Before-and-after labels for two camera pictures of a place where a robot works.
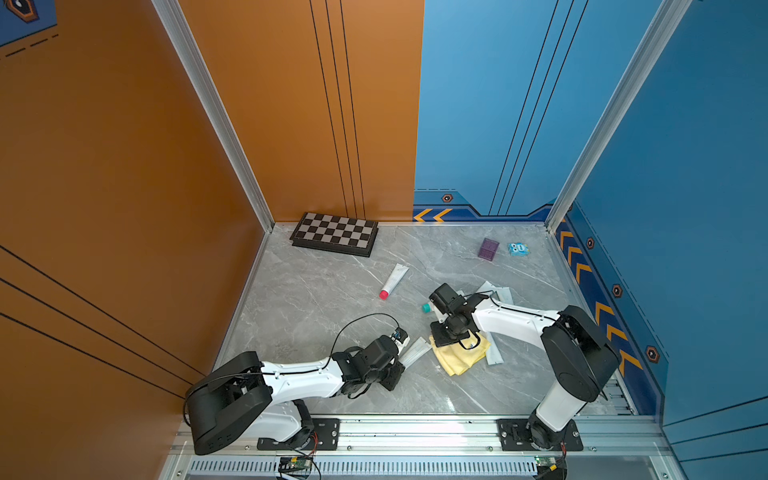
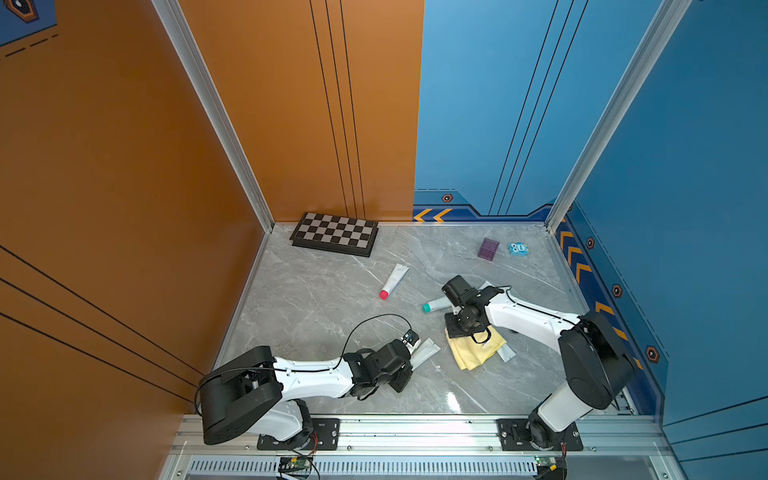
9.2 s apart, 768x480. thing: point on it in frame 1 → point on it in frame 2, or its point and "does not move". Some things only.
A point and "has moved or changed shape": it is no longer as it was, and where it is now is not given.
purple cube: (488, 249) does not move
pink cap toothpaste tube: (393, 281) does not move
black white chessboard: (336, 234) does not move
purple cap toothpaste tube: (493, 352) → (506, 352)
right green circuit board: (546, 461) does not move
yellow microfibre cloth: (461, 356) has moved or changed shape
